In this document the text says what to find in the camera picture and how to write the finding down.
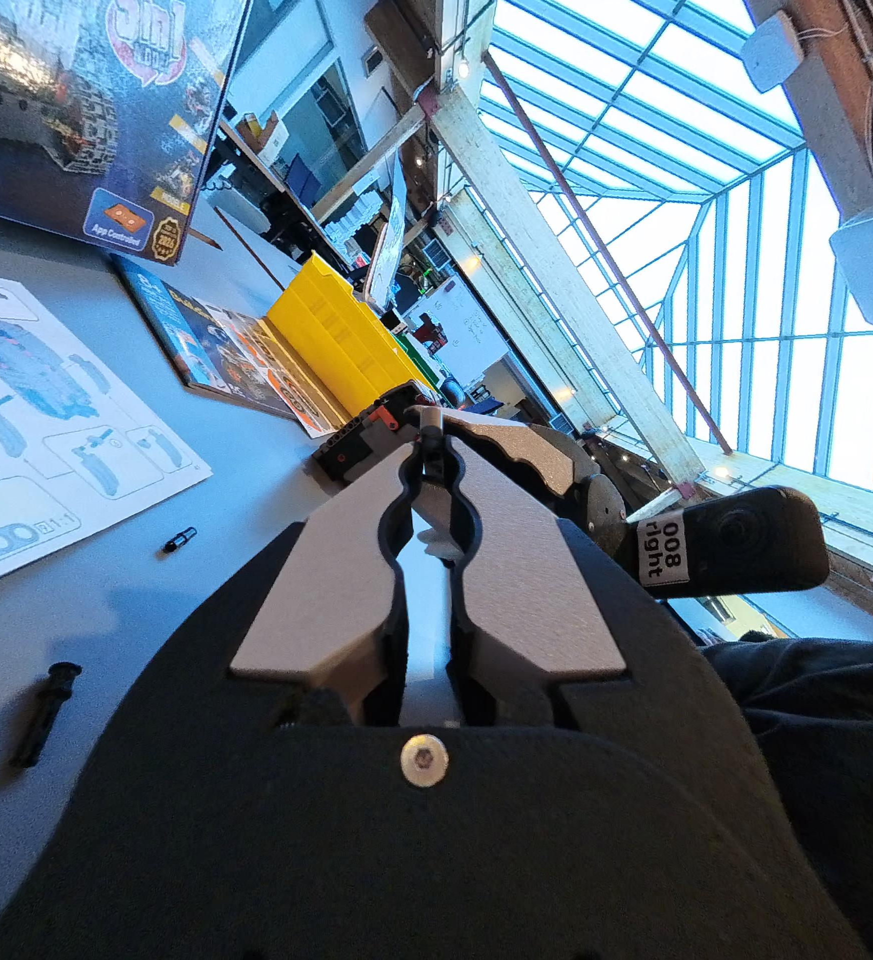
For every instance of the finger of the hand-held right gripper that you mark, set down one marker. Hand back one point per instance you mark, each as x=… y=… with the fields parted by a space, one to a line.
x=519 y=442
x=436 y=517

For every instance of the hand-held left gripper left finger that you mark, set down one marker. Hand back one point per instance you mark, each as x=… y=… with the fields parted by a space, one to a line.
x=316 y=600

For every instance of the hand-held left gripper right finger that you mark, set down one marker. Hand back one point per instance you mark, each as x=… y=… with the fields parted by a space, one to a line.
x=549 y=600

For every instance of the grey perforated building beam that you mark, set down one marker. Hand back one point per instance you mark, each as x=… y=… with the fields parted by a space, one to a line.
x=430 y=424

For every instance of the grey desk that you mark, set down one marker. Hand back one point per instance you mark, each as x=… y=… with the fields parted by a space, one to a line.
x=144 y=622

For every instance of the partly built toy vehicle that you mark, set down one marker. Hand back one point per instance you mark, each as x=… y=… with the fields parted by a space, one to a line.
x=354 y=442

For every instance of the whiteboard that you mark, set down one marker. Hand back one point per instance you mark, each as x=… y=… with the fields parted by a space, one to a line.
x=474 y=330

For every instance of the black connector pin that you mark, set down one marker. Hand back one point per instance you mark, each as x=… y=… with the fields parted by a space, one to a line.
x=179 y=540
x=43 y=712

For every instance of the pale wooden roof beam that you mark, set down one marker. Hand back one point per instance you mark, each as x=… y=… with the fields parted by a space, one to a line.
x=556 y=285

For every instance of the yellow storage bin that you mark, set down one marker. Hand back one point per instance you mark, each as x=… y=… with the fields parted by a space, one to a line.
x=339 y=337

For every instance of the glass skylight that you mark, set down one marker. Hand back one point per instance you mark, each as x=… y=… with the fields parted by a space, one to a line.
x=781 y=300

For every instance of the building instruction booklet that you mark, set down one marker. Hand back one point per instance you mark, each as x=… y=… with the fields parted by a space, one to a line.
x=219 y=352

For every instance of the open instruction booklet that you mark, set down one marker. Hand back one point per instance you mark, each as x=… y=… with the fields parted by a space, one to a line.
x=46 y=420

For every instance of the blue toy kit box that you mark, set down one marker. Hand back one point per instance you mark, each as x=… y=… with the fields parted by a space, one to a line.
x=69 y=112

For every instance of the white wall sensor box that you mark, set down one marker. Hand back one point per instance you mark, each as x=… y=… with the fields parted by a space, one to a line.
x=772 y=51

